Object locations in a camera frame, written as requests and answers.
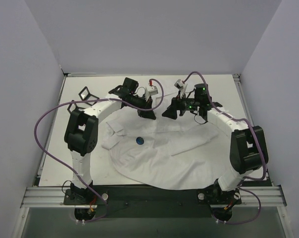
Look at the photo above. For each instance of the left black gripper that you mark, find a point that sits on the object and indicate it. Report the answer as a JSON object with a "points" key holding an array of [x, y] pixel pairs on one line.
{"points": [[144, 105]]}

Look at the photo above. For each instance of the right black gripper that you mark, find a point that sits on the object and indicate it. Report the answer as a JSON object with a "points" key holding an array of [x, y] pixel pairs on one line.
{"points": [[178, 105]]}

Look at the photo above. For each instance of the white garment shirt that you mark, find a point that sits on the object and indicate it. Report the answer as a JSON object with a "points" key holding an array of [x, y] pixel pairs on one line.
{"points": [[185, 153]]}

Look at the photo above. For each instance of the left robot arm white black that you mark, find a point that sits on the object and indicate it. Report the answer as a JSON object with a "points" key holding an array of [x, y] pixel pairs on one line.
{"points": [[81, 134]]}

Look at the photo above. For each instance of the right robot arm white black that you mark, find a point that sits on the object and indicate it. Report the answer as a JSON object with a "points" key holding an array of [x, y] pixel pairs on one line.
{"points": [[248, 151]]}

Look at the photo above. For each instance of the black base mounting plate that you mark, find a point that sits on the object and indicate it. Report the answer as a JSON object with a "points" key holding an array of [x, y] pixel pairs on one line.
{"points": [[144, 201]]}

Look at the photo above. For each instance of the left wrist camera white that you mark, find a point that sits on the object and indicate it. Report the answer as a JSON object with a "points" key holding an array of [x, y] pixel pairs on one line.
{"points": [[150, 91]]}

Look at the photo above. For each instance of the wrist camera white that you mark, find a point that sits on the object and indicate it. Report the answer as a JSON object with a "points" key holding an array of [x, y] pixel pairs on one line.
{"points": [[150, 91], [181, 86]]}

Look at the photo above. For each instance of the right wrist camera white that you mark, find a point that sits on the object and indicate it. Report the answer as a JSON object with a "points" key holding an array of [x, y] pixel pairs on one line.
{"points": [[181, 86]]}

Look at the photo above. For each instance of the black frame stand upper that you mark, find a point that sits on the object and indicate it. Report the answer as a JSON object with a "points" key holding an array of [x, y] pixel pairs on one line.
{"points": [[86, 95]]}

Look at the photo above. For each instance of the black frame stand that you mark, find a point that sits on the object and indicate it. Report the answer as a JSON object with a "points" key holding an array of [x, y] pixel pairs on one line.
{"points": [[86, 95], [74, 106]]}

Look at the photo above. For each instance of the black frame stand lower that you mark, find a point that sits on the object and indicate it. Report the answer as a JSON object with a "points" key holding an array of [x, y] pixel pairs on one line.
{"points": [[74, 106]]}

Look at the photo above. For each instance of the aluminium front rail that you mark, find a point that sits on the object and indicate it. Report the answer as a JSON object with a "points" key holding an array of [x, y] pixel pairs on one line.
{"points": [[43, 197]]}

